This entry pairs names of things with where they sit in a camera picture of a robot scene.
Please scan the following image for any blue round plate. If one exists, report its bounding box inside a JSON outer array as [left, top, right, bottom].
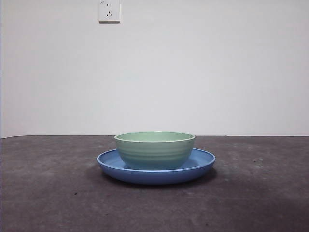
[[97, 147, 216, 186]]

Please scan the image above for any green ribbed bowl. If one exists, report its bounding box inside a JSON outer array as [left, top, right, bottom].
[[114, 131, 196, 170]]

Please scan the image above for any white wall power socket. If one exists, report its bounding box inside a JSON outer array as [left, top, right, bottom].
[[98, 0, 121, 24]]

